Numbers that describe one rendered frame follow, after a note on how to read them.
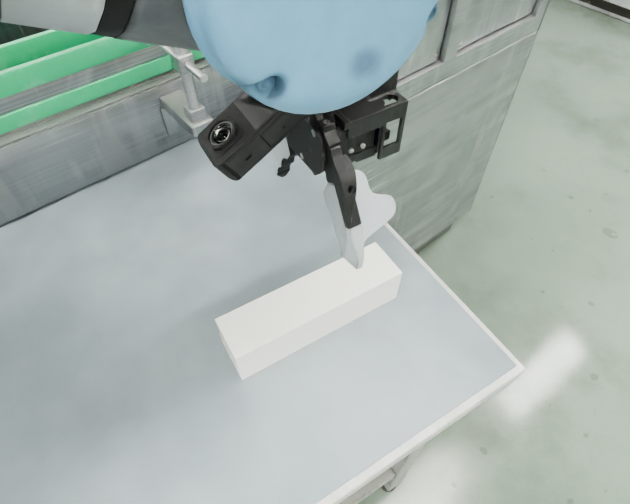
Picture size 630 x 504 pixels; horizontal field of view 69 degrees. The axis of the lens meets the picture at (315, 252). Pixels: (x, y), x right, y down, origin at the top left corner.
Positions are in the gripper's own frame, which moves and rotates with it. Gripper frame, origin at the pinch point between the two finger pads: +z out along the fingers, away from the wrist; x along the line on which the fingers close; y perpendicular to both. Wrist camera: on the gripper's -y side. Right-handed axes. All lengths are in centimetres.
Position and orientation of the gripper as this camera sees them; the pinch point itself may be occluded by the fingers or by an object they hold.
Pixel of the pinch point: (311, 222)
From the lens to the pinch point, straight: 47.3
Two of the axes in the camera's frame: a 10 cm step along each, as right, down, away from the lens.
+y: 8.6, -4.0, 3.2
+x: -5.1, -6.7, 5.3
